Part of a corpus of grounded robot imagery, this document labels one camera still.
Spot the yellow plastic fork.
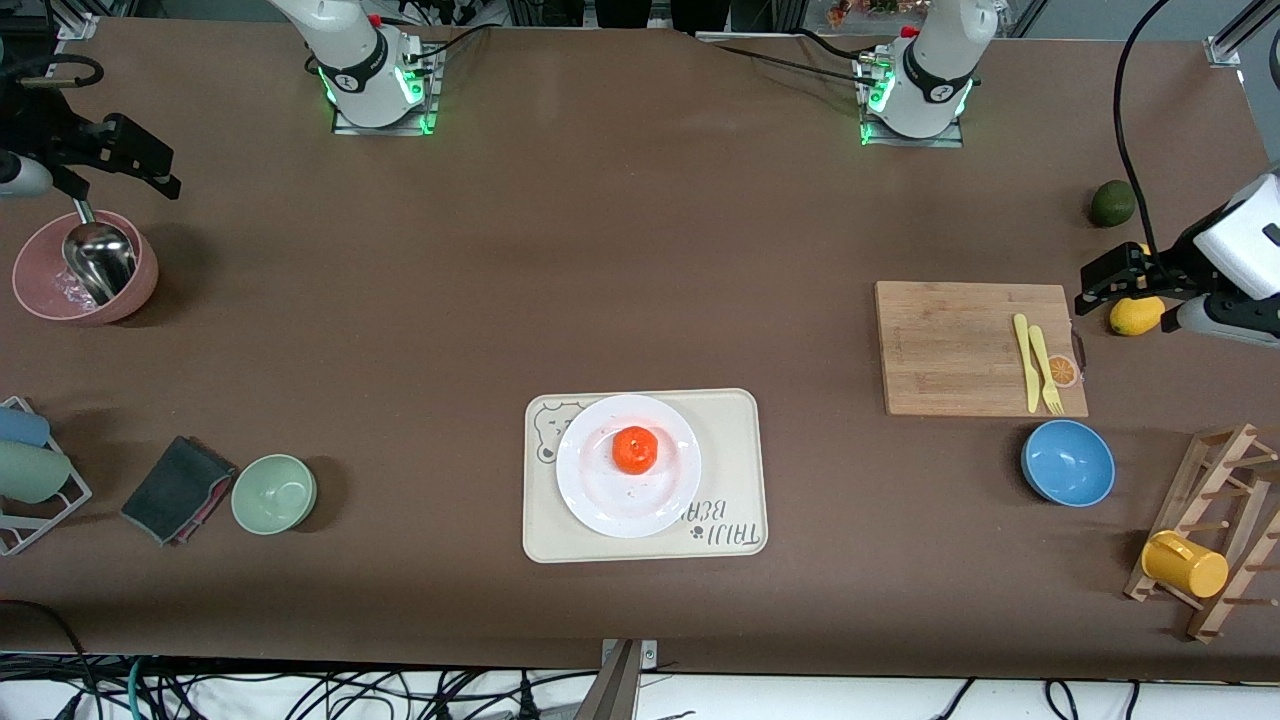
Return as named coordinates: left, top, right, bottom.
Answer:
left=1029, top=325, right=1065, bottom=416

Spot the yellow plastic knife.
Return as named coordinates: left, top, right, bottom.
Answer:
left=1013, top=313, right=1042, bottom=414

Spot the wooden peg rack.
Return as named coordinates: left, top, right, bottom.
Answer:
left=1123, top=423, right=1280, bottom=643

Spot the dark grey folded cloth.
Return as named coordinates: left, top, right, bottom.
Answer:
left=120, top=435, right=238, bottom=547

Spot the yellow lemon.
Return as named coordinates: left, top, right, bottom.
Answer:
left=1109, top=295, right=1166, bottom=337

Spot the pale green bowl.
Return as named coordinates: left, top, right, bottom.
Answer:
left=231, top=454, right=318, bottom=536

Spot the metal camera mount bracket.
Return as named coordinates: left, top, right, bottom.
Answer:
left=598, top=638, right=659, bottom=720

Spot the cream tray with bear print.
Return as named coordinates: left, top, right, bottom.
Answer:
left=522, top=388, right=769, bottom=564

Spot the black table cable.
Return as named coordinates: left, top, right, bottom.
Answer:
left=418, top=25, right=493, bottom=63
left=700, top=36, right=871, bottom=81

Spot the black floor cable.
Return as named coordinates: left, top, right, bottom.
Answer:
left=0, top=598, right=98, bottom=720

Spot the white round plate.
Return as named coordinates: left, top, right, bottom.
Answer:
left=556, top=394, right=703, bottom=539

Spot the white wire rack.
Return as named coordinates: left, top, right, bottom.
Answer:
left=0, top=396, right=93, bottom=557

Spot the wooden cutting board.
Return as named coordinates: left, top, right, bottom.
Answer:
left=875, top=281, right=1089, bottom=418

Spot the blue bowl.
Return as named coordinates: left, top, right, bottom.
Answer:
left=1020, top=419, right=1117, bottom=508

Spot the light blue cup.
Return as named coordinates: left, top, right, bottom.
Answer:
left=0, top=406, right=51, bottom=449

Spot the aluminium frame profile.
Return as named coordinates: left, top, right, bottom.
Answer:
left=1205, top=0, right=1280, bottom=67
left=55, top=0, right=103, bottom=41

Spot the yellow mug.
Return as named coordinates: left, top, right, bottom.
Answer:
left=1141, top=530, right=1230, bottom=600

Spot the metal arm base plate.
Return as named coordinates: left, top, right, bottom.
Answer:
left=330, top=40, right=441, bottom=138
left=858, top=50, right=966, bottom=149

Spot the orange fruit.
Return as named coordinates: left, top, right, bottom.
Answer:
left=612, top=426, right=659, bottom=475

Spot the pale green cup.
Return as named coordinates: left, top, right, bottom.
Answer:
left=0, top=440, right=73, bottom=505

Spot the green avocado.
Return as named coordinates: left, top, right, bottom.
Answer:
left=1088, top=180, right=1136, bottom=229

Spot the metal scoop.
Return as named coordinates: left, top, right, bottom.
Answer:
left=62, top=195, right=138, bottom=306

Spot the pink bowl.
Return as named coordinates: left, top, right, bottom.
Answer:
left=12, top=210, right=159, bottom=324

